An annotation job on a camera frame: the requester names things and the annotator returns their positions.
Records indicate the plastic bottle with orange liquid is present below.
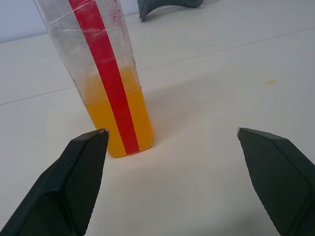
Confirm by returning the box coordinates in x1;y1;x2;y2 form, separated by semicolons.
33;0;156;159

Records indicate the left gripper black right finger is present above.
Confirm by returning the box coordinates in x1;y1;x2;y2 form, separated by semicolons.
236;127;315;236

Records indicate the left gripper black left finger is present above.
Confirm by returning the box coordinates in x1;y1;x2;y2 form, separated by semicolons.
0;128;110;236

